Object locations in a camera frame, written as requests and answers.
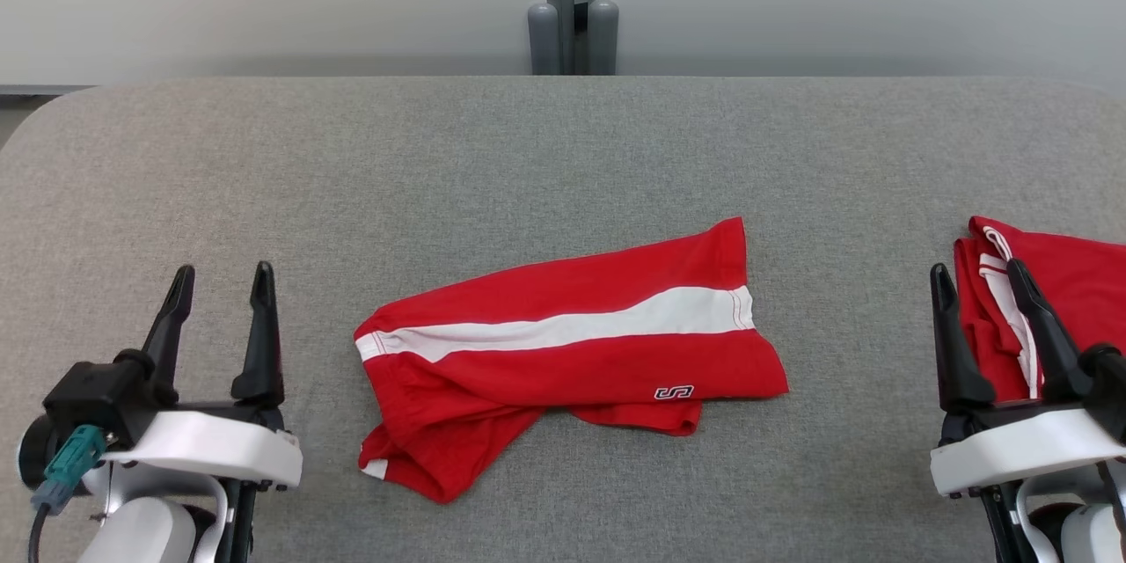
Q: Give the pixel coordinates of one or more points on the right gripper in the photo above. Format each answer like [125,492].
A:
[1020,449]

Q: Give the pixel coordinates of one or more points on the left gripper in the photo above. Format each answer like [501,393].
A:
[211,449]

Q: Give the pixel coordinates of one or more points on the red shirt with white sleeves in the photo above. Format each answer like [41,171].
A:
[1073,290]

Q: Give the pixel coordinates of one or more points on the red shorts with white stripe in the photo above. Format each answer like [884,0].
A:
[545,369]

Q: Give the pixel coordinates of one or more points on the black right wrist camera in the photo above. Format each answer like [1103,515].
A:
[1108,387]

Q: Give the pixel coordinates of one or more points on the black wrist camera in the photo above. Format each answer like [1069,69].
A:
[92,396]
[1108,387]

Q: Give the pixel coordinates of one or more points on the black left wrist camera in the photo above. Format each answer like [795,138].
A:
[92,396]

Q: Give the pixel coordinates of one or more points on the grey partition post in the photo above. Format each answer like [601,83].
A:
[572,9]

